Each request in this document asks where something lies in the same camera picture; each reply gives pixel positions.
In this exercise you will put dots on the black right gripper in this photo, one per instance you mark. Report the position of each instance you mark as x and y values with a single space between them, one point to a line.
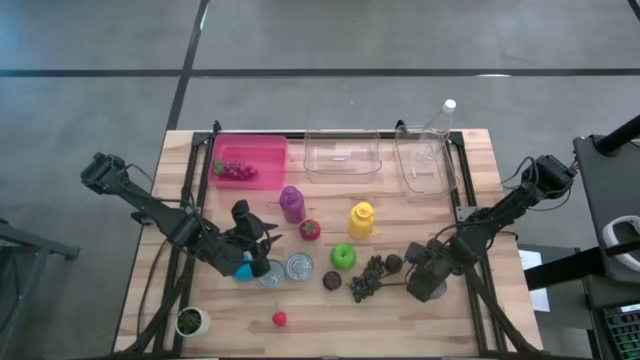
425 282

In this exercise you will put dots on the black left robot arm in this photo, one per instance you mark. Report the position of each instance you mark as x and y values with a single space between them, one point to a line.
150 205

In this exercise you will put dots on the clear plastic bin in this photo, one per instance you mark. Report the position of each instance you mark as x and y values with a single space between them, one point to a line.
342 157
425 175

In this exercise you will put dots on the clear plastic bottle white cap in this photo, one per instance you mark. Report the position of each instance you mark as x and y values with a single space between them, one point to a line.
437 127

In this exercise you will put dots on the white paper sheet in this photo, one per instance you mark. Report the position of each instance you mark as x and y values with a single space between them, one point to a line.
535 280

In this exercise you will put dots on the small red toy strawberry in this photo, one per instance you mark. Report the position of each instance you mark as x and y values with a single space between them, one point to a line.
279 318

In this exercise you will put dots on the black aluminium table frame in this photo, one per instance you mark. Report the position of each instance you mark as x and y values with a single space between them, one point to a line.
296 134

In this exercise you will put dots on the pink plastic bin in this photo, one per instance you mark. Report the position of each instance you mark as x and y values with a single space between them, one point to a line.
250 150

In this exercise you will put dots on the black round toy fruit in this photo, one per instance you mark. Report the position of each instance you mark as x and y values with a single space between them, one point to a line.
393 263

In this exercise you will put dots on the grey metal stand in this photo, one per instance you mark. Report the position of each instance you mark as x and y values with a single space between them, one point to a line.
30 245

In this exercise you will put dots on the small plant white pot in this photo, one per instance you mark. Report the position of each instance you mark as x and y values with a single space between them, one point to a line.
192 321

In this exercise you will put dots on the colourful backlit keyboard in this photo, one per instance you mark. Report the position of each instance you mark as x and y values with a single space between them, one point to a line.
625 330

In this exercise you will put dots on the red toy grape bunch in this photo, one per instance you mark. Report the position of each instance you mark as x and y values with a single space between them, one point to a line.
235 170

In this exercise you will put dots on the blue squeeze bottle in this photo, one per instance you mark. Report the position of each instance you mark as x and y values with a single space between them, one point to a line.
243 273

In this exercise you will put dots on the white round device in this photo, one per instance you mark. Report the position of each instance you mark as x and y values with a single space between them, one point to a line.
622 235

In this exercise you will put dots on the tuna can blue label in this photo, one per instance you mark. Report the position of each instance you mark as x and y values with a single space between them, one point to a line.
274 276
300 266

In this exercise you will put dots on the red toy tomato green top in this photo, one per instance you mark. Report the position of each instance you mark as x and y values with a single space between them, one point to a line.
310 230

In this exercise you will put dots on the black pole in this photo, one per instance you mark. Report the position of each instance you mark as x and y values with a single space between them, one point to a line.
620 135

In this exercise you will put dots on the dark toy grape bunch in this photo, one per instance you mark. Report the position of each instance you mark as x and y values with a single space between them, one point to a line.
367 280

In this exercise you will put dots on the yellow squeeze bottle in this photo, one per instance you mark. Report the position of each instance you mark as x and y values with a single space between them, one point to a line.
361 220

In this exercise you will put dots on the green toy apple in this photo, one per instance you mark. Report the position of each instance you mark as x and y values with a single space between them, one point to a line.
343 257

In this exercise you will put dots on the black side desk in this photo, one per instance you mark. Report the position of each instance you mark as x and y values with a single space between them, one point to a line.
615 200

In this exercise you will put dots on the dark purple toy plum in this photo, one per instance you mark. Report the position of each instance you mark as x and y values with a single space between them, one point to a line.
332 280

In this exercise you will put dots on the purple squeeze bottle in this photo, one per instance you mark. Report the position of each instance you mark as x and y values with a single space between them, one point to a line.
292 204

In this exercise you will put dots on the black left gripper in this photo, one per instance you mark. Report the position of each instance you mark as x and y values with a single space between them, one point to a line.
261 240

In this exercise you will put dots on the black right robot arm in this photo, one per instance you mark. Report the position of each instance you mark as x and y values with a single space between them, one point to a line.
500 210

